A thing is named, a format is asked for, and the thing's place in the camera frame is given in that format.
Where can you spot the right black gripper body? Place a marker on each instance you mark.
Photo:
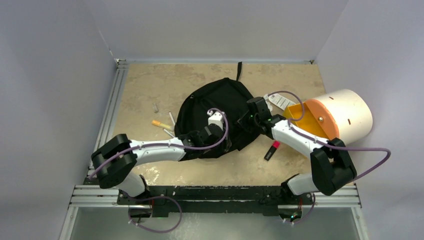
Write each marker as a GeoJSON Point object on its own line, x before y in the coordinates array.
{"type": "Point", "coordinates": [248, 122]}

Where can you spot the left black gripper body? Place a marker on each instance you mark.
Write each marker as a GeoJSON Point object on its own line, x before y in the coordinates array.
{"type": "Point", "coordinates": [204, 151]}

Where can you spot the pink black highlighter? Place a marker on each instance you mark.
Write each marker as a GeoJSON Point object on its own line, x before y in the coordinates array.
{"type": "Point", "coordinates": [275, 145]}

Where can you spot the black student backpack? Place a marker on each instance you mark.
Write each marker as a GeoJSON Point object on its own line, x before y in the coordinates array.
{"type": "Point", "coordinates": [228, 97]}

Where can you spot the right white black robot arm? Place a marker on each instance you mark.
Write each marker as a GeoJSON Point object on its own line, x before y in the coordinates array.
{"type": "Point", "coordinates": [331, 165]}

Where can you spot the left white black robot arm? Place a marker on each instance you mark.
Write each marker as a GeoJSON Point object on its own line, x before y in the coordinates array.
{"type": "Point", "coordinates": [114, 161]}

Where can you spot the white red-capped marker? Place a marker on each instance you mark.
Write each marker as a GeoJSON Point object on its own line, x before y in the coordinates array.
{"type": "Point", "coordinates": [172, 118]}

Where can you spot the small clear cap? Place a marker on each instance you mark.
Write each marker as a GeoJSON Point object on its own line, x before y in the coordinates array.
{"type": "Point", "coordinates": [155, 108]}

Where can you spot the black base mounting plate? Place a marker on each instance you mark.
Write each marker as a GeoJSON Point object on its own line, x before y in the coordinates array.
{"type": "Point", "coordinates": [268, 200]}

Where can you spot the white cylinder orange drawer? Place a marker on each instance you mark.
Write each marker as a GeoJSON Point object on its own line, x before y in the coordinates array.
{"type": "Point", "coordinates": [341, 114]}

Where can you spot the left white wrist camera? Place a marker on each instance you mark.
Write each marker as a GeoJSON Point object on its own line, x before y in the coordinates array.
{"type": "Point", "coordinates": [215, 118]}

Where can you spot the aluminium frame rails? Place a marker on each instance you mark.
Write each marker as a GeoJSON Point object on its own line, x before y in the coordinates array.
{"type": "Point", "coordinates": [94, 214]}

